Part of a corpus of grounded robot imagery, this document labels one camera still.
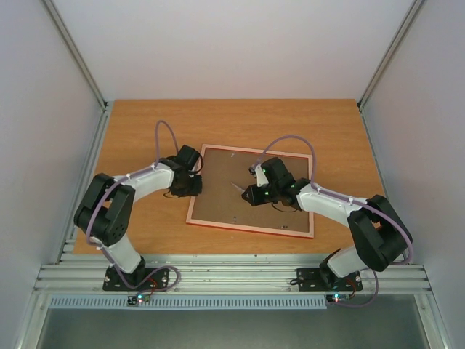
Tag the small circuit board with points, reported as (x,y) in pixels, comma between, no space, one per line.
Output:
(140,299)
(338,298)

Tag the small clear-handled screwdriver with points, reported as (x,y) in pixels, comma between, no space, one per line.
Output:
(237,187)

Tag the aluminium front rail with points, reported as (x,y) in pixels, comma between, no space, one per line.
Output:
(223,274)

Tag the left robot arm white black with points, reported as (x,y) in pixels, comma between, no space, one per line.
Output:
(104,212)

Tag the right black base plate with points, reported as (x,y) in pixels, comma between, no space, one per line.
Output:
(310,280)

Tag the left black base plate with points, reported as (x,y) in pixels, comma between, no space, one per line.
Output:
(140,280)

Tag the red picture frame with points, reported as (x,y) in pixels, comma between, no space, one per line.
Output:
(220,205)

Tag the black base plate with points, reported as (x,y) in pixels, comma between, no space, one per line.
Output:
(310,280)
(140,280)

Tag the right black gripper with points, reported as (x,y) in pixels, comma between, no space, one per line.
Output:
(252,196)

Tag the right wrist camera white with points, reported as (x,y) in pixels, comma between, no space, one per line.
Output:
(259,174)

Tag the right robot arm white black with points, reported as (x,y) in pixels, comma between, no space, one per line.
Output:
(379,235)

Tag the left small circuit board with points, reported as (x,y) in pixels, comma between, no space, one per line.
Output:
(140,299)

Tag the left aluminium corner post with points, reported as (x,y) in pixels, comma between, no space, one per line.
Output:
(71,46)

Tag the grey slotted cable duct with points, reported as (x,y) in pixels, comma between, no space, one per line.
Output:
(189,302)

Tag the aluminium corner post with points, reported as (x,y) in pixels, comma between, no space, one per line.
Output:
(71,46)
(398,38)

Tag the right small circuit board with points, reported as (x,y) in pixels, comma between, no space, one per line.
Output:
(338,298)

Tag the right aluminium corner post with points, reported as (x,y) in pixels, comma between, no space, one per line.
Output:
(398,38)

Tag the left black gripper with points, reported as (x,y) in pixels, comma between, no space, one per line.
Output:
(195,192)

